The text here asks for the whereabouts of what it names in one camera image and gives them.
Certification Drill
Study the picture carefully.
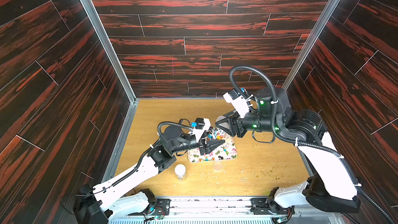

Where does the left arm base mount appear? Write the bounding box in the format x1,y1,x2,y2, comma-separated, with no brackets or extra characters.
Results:
129,198,171,216

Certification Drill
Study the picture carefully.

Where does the jar with white lid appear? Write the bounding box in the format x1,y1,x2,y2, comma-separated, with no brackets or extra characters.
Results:
175,164,187,181

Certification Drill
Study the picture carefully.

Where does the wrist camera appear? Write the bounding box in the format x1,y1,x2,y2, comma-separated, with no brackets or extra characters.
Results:
190,118,210,142
223,89,252,118

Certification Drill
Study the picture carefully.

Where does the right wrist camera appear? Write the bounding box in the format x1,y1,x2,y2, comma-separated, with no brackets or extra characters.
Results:
223,89,252,118

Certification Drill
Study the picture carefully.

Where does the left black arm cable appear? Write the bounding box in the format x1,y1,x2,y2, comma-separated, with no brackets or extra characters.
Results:
58,121,193,215

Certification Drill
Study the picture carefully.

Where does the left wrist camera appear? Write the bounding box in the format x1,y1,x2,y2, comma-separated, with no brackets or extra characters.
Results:
190,118,210,142

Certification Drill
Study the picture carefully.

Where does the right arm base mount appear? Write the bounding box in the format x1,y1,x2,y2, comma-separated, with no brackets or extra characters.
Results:
250,198,294,216

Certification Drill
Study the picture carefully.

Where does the clear candy jar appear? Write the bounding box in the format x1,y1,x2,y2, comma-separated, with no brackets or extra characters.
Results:
207,127,226,140

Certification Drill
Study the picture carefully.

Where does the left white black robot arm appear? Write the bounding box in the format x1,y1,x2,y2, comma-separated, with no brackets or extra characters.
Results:
73,121,225,224

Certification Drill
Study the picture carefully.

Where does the floral pattern tray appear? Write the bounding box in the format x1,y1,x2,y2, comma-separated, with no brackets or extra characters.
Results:
188,133,237,163

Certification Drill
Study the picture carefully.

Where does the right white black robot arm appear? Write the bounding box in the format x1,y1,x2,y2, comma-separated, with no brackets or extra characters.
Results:
216,88,360,214

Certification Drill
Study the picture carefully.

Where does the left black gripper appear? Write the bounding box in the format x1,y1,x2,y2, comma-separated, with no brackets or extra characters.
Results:
168,125,221,157

